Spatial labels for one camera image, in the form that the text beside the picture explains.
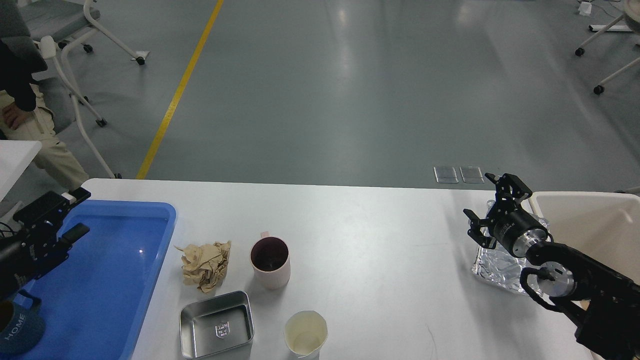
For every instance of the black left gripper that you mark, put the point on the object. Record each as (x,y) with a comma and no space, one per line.
(31,254)

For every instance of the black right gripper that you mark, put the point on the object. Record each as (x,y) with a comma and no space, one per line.
(507,222)

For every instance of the rectangular metal tin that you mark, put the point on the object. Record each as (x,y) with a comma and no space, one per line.
(215,326)

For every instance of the pink ribbed mug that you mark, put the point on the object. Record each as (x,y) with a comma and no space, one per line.
(270,258)

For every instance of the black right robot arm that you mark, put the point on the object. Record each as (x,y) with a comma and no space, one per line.
(602,303)

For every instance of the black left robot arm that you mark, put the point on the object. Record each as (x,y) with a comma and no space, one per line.
(36,249)

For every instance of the right metal floor plate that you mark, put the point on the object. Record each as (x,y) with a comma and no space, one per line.
(471,174)

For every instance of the metal floor plate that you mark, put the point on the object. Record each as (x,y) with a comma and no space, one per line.
(471,174)
(446,174)

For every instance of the left metal floor plate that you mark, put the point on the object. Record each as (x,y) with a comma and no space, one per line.
(446,174)

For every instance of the crumpled aluminium foil tray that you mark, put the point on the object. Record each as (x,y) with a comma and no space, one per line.
(497,267)

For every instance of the white side table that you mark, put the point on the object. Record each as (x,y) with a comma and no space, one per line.
(15,156)

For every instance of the blue plastic tray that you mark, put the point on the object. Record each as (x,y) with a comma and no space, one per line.
(95,302)

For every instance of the dark blue home mug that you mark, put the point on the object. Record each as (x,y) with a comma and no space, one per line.
(21,328)

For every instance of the beige plastic bin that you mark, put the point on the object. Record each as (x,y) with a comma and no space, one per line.
(604,226)

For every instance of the crumpled brown paper ball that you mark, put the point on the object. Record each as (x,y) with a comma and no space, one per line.
(204,266)

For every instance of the seated person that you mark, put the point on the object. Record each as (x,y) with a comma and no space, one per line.
(25,117)

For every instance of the grey office chair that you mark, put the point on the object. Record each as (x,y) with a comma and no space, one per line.
(59,26)

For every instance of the cream paper cup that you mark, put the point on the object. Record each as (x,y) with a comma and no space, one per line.
(305,334)

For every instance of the white floor power adapter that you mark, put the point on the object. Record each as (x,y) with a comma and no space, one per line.
(585,8)

